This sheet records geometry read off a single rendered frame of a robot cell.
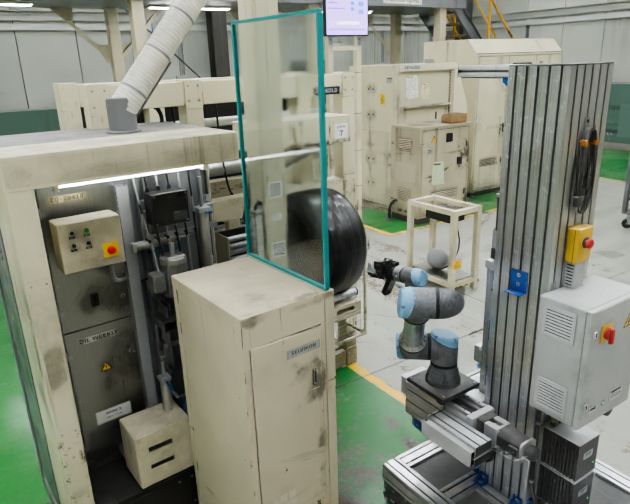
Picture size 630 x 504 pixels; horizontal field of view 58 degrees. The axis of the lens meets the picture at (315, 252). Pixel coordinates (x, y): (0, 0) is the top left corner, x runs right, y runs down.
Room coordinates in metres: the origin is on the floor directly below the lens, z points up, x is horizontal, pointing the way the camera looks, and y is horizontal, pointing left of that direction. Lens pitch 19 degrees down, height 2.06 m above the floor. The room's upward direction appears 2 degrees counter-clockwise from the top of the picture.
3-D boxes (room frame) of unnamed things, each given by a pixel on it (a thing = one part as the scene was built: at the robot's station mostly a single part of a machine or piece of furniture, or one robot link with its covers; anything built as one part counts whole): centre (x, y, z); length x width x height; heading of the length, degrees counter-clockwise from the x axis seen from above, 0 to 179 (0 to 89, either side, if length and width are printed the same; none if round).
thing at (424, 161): (7.53, -1.58, 0.62); 0.91 x 0.58 x 1.25; 123
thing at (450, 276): (5.06, -1.20, 0.40); 0.60 x 0.35 x 0.80; 33
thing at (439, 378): (2.17, -0.54, 0.77); 0.15 x 0.15 x 0.10
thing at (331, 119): (3.10, 0.09, 1.71); 0.61 x 0.25 x 0.15; 127
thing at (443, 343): (2.17, -0.54, 0.88); 0.13 x 0.12 x 0.14; 83
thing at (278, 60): (2.13, 0.12, 1.74); 0.55 x 0.02 x 0.95; 37
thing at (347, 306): (2.67, -0.07, 0.83); 0.36 x 0.09 x 0.06; 127
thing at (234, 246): (2.96, 0.42, 1.05); 0.20 x 0.15 x 0.30; 127
